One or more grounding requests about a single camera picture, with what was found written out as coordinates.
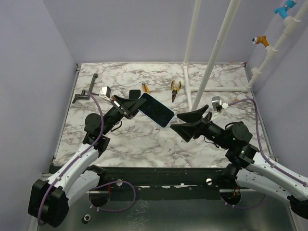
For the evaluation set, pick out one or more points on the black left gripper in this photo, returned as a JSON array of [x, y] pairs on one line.
[[128, 106]]

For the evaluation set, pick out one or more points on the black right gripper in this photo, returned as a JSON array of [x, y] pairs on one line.
[[203, 124]]

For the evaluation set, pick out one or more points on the black smartphone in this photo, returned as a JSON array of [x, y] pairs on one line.
[[134, 94]]

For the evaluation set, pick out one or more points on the blue cased phone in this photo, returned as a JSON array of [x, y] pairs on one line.
[[156, 111]]

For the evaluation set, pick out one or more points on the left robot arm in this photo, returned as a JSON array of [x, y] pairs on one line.
[[69, 173]]

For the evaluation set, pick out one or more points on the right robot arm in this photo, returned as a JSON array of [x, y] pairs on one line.
[[248, 166]]

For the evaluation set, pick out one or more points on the yellow utility knife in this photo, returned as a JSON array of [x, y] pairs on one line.
[[145, 88]]

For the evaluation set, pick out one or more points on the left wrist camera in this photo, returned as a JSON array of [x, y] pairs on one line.
[[105, 92]]

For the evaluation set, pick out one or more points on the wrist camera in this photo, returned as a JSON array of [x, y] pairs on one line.
[[218, 105], [105, 92]]

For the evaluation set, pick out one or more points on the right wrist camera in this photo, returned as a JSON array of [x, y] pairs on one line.
[[218, 105]]

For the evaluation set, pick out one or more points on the yellow handled pliers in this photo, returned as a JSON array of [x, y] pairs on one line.
[[175, 89]]

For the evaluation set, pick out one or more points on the dark metal crank handle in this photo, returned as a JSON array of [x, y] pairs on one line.
[[83, 95]]

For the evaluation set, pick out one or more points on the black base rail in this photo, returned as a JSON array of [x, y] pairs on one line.
[[156, 184]]

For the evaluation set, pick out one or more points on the small black ring knob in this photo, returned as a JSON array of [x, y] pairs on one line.
[[86, 219]]

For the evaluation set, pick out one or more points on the white PVC pipe frame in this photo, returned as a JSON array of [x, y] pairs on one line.
[[290, 24]]

